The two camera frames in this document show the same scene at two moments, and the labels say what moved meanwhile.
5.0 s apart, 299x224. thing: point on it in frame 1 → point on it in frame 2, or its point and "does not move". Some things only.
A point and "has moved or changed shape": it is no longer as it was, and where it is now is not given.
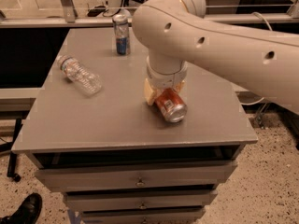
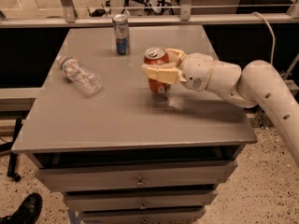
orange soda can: (171, 105) has moved or changed shape
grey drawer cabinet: (92, 134) does not move
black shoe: (27, 213) does not move
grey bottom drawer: (142, 215) does not move
